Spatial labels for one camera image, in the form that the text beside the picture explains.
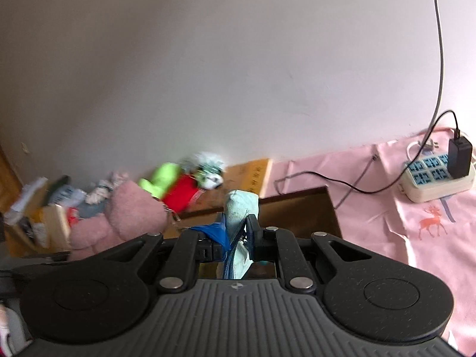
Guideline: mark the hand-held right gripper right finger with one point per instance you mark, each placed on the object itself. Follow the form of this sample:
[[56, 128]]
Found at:
[[253, 236]]

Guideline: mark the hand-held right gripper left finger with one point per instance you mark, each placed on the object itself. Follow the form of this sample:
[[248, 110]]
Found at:
[[208, 250]]

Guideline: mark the light teal fabric pouch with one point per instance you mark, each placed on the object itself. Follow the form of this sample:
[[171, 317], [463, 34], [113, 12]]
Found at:
[[238, 210]]

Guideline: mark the brown cardboard box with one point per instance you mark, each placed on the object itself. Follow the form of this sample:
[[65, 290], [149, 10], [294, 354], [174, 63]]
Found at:
[[297, 212]]

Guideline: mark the tan cardboard sheet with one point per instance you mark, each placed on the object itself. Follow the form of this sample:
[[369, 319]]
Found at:
[[247, 176]]

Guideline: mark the red plush toy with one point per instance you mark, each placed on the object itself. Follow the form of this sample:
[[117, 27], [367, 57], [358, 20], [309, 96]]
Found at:
[[180, 195]]

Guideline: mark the white and green plush toy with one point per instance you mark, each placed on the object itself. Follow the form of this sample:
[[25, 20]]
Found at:
[[208, 171]]

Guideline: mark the neon green plush toy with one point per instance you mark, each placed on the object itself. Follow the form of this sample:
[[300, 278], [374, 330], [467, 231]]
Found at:
[[161, 180]]

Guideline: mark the large pink plush toy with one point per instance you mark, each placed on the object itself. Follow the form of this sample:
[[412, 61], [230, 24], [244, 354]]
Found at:
[[126, 214]]

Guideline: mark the small white plush toy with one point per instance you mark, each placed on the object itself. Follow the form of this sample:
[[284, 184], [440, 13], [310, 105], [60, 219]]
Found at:
[[106, 187]]

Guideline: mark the blue and white cloth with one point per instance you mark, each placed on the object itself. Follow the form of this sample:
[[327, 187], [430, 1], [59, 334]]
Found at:
[[67, 195]]

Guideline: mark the clutter of boxes and papers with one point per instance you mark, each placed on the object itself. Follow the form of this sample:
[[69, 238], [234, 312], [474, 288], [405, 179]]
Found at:
[[37, 227]]

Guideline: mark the white power strip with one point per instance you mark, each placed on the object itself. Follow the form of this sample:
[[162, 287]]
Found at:
[[431, 178]]

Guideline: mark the white plug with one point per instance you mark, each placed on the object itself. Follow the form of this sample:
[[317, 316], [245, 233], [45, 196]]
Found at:
[[427, 145]]

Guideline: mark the black charger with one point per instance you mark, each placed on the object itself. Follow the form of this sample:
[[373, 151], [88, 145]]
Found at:
[[459, 156]]

